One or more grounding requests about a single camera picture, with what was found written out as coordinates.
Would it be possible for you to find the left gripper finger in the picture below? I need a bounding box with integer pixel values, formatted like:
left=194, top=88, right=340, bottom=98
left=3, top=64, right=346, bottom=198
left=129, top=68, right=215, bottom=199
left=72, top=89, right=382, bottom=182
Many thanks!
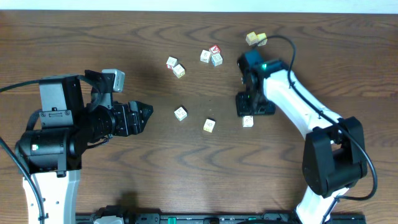
left=129, top=101, right=154, bottom=120
left=136, top=115, right=150, bottom=134

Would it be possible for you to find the yellow sided white block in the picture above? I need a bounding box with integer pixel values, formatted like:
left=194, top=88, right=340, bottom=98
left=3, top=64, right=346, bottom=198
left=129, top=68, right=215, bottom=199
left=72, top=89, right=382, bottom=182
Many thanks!
left=203, top=119, right=216, bottom=133

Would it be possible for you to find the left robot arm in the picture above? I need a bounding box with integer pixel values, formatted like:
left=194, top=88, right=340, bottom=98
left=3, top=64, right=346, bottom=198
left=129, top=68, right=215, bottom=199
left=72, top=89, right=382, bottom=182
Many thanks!
left=15, top=70, right=154, bottom=223

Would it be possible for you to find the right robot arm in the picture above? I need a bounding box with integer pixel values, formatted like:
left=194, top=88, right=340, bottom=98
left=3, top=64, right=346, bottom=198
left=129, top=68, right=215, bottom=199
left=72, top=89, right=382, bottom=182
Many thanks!
left=236, top=50, right=368, bottom=223

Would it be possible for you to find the white block yellow side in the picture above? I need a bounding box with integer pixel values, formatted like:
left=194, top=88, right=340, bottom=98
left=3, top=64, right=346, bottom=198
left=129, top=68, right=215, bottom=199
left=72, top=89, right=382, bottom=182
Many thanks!
left=173, top=64, right=185, bottom=78

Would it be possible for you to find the blue edged white block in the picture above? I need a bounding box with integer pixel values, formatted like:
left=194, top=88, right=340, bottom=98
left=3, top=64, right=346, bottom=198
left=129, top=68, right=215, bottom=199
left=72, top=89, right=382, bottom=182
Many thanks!
left=211, top=53, right=223, bottom=67

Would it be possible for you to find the white block red side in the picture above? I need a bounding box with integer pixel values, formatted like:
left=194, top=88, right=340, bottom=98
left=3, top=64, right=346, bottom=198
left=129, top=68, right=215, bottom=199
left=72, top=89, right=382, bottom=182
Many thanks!
left=166, top=57, right=178, bottom=70

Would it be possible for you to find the red letter A block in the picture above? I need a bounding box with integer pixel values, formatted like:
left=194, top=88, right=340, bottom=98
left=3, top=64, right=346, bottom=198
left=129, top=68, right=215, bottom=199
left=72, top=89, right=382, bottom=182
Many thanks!
left=209, top=45, right=221, bottom=55

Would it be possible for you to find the cream block left of cluster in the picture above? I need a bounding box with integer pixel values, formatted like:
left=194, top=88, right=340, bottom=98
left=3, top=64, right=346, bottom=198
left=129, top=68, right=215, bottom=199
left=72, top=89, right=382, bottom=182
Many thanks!
left=200, top=50, right=211, bottom=63

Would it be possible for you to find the yellow block left of pair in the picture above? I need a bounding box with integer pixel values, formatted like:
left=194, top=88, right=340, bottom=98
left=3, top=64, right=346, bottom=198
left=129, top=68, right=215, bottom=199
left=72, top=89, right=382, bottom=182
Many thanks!
left=245, top=32, right=259, bottom=46

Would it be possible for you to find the yellow block of pair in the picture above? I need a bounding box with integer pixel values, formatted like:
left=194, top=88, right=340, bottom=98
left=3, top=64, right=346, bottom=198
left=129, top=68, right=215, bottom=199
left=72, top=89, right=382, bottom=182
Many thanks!
left=245, top=32, right=259, bottom=46
left=257, top=33, right=267, bottom=46

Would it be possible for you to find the yellow block right of pair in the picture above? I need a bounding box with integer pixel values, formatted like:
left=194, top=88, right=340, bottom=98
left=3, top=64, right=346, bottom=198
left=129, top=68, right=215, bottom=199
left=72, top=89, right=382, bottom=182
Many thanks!
left=257, top=33, right=267, bottom=46

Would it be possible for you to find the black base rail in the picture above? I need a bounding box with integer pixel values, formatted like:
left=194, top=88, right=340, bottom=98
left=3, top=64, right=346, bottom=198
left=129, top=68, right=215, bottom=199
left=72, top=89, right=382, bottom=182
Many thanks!
left=75, top=204, right=366, bottom=224

